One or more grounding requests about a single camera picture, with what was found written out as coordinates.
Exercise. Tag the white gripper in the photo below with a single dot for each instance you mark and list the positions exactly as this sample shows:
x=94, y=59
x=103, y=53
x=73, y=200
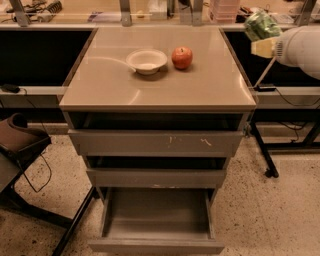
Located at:
x=289, y=48

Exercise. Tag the green soda can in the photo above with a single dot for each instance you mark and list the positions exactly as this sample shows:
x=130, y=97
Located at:
x=260, y=25

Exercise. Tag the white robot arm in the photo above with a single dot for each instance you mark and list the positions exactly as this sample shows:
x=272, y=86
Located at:
x=296, y=47

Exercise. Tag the grey drawer cabinet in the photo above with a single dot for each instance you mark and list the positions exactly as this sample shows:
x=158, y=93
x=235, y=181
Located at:
x=105, y=83

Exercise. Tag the grey top drawer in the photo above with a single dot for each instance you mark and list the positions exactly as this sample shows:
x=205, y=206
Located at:
x=170, y=135

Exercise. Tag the grey drawer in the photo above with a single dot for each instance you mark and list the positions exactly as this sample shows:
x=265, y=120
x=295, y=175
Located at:
x=170, y=135
x=158, y=172
x=157, y=220

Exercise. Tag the grey middle drawer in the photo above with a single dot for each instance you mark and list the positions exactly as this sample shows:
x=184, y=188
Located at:
x=158, y=172

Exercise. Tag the grey bottom drawer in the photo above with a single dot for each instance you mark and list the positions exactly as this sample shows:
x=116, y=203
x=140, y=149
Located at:
x=157, y=220

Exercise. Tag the white stick with black tip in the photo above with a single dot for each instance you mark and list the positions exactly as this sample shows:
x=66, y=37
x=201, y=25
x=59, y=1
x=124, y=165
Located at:
x=265, y=72

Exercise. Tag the black device on right shelf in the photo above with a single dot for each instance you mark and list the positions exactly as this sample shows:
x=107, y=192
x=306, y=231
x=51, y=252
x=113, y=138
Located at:
x=265, y=87

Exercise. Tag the pink plastic container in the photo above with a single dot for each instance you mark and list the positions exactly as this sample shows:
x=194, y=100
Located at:
x=223, y=11

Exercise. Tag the red apple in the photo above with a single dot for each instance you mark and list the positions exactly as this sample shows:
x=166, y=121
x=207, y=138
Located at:
x=182, y=57

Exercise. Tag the white bowl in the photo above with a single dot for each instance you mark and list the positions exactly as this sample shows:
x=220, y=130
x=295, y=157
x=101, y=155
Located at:
x=146, y=61

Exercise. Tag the black table leg right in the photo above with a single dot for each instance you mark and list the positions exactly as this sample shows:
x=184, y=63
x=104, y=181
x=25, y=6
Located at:
x=271, y=170

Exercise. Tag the black power adapter left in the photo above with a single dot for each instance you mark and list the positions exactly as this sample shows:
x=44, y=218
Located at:
x=10, y=88

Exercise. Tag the brown chair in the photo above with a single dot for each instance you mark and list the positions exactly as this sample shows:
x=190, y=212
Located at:
x=20, y=146

